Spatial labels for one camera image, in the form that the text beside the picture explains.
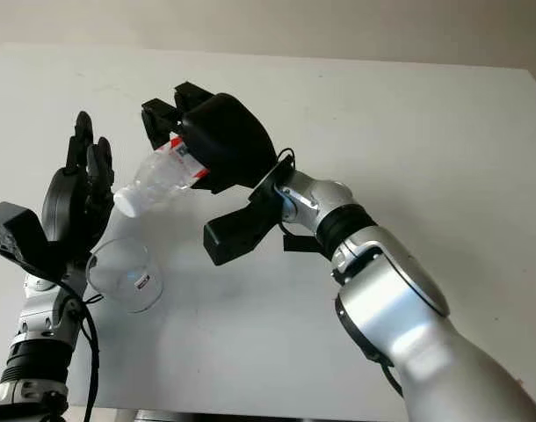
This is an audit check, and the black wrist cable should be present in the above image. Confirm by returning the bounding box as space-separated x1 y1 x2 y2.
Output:
56 280 105 422
274 147 405 399

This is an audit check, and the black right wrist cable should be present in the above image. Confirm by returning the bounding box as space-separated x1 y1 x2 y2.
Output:
274 147 405 399

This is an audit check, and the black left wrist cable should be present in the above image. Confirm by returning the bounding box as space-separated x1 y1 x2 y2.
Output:
56 280 105 422

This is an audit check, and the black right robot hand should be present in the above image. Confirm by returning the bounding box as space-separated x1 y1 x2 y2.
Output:
140 81 280 195

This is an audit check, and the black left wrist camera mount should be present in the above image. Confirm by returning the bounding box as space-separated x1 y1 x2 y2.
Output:
0 200 72 283

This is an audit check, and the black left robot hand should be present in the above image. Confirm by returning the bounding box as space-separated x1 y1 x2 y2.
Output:
41 110 116 287

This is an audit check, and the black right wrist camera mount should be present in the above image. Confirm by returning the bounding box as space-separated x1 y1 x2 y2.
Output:
203 151 296 266

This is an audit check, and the clear glass cup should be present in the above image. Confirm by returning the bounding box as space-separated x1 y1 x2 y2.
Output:
85 238 164 314

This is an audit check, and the dark robot torso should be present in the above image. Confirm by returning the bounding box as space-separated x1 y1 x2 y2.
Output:
122 411 409 422

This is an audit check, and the clear plastic water bottle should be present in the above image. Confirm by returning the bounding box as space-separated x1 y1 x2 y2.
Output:
112 134 212 220

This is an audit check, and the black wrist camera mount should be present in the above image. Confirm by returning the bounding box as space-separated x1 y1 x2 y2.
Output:
0 200 72 283
203 151 296 266

